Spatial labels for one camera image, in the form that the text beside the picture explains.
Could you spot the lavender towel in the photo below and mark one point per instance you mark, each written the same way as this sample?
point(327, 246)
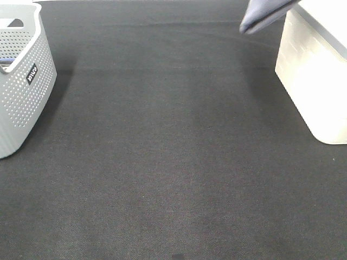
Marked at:
point(262, 13)

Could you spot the white plastic storage bin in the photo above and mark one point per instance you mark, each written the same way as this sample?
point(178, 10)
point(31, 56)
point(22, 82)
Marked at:
point(311, 65)

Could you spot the grey perforated plastic basket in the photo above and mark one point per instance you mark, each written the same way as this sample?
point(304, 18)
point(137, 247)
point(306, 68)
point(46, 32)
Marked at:
point(28, 82)

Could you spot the blue item inside grey basket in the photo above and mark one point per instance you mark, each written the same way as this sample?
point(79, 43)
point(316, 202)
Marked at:
point(5, 62)

